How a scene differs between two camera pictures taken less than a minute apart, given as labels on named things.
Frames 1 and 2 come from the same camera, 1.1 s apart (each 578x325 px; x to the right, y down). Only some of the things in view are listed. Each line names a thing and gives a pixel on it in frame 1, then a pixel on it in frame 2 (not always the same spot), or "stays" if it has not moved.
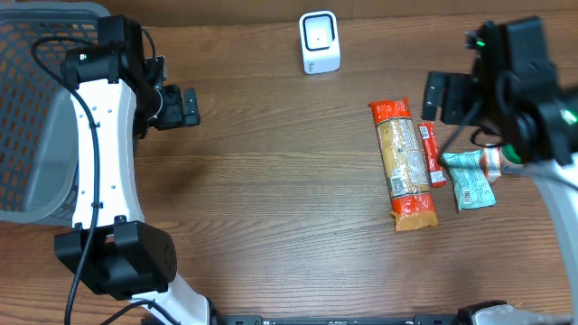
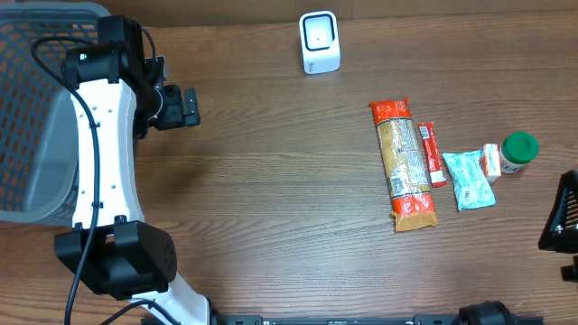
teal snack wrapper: x=472 y=187 stays
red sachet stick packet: x=430 y=145 stays
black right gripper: x=456 y=99 -> x=566 y=216
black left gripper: x=190 y=106 stays
